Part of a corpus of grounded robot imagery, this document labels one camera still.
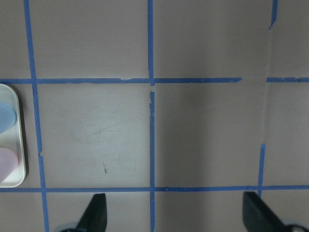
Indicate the blue cup near tray corner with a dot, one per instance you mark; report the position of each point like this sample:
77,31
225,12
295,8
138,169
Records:
7,117

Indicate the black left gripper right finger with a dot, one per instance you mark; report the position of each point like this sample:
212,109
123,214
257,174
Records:
258,217

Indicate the pink plastic cup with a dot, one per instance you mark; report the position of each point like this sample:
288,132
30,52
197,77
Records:
8,163

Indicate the cream plastic tray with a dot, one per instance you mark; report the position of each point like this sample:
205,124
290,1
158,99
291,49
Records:
13,138

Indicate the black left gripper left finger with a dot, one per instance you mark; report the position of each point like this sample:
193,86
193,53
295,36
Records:
94,218

